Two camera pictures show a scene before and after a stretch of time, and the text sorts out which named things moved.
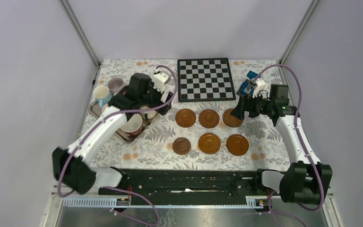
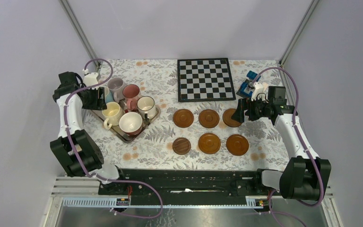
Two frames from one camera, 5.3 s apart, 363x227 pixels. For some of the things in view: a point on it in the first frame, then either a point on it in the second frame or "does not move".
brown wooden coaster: (209, 143) does not move
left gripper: (159, 95) to (94, 105)
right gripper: (246, 104) does not move
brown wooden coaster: (237, 144) does not move
